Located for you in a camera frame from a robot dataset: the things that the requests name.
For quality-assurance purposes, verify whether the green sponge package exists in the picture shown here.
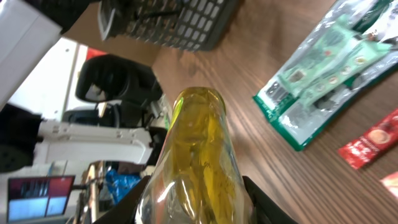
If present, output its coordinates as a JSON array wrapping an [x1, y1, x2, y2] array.
[[254, 0, 397, 151]]

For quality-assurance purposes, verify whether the teal snack packet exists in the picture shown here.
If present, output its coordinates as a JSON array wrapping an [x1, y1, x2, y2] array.
[[279, 15, 392, 106]]

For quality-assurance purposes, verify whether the blue plastic bag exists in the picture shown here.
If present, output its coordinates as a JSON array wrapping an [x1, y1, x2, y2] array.
[[105, 169, 141, 204]]

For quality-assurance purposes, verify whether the red tissue pack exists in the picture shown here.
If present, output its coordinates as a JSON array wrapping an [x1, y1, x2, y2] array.
[[381, 172, 398, 198]]

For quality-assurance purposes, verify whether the red coffee stick sachet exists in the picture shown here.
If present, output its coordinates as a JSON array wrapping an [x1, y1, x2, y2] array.
[[338, 109, 397, 170]]

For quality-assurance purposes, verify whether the computer monitor screen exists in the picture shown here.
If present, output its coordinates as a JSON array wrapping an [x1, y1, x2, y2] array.
[[7, 175, 75, 223]]

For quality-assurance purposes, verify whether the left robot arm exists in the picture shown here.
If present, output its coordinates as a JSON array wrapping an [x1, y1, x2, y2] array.
[[1, 0, 162, 173]]

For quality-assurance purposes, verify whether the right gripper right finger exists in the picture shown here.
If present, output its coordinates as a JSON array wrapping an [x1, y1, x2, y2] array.
[[243, 176, 297, 224]]

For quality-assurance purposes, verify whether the grey plastic mesh basket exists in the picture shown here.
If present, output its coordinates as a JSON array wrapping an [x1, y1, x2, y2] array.
[[98, 0, 239, 52]]

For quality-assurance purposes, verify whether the yellow dish soap bottle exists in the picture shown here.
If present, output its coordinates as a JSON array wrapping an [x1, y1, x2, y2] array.
[[132, 87, 256, 224]]

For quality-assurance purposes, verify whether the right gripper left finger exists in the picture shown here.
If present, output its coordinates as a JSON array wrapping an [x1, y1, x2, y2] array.
[[93, 175, 150, 224]]

